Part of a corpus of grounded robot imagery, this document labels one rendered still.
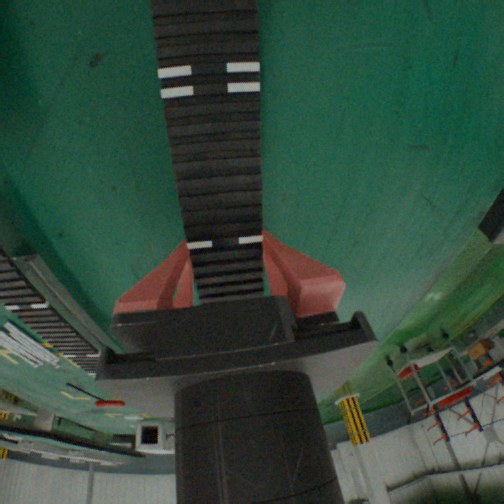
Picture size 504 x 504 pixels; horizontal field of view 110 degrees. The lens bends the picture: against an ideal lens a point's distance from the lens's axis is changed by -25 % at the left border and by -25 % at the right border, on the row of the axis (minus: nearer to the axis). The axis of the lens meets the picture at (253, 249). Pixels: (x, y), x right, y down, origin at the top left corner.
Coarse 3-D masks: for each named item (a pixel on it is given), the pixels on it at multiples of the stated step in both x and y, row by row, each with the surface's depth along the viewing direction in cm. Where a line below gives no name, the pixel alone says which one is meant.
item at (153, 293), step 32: (160, 288) 10; (192, 288) 15; (128, 320) 8; (160, 320) 8; (192, 320) 8; (224, 320) 8; (256, 320) 8; (288, 320) 8; (160, 352) 7; (192, 352) 7; (224, 352) 7
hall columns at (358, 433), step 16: (352, 400) 480; (0, 416) 358; (352, 416) 452; (352, 432) 434; (0, 448) 312; (368, 448) 400; (0, 464) 300; (368, 464) 376; (368, 480) 368; (384, 496) 325
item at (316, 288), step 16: (272, 240) 14; (272, 256) 13; (288, 256) 12; (304, 256) 11; (272, 272) 15; (288, 272) 11; (304, 272) 10; (320, 272) 10; (336, 272) 10; (272, 288) 15; (288, 288) 11; (304, 288) 9; (320, 288) 9; (336, 288) 10; (304, 304) 10; (320, 304) 10; (336, 304) 10; (304, 320) 10; (320, 320) 10; (336, 320) 10
